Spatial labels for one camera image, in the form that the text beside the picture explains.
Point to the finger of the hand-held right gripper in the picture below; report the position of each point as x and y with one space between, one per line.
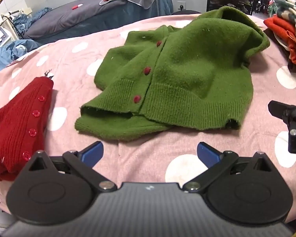
292 114

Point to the green white patterned garment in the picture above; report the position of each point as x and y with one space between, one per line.
291 12

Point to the pink polka dot blanket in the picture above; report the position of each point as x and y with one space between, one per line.
143 158

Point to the wall socket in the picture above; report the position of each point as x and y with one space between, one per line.
181 5

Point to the green knit cardigan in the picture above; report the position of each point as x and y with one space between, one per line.
187 71

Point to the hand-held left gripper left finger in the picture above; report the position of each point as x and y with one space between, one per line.
92 153

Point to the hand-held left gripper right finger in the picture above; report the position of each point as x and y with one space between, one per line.
208 154

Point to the grey bed with blue skirt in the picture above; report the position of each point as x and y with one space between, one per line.
93 19

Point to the red knit cardigan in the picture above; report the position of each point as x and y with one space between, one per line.
17 126

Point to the blue crumpled bedding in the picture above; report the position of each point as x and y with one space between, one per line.
7 56

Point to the small red white item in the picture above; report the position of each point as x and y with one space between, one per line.
77 6

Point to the orange garment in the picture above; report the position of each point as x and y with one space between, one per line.
283 29

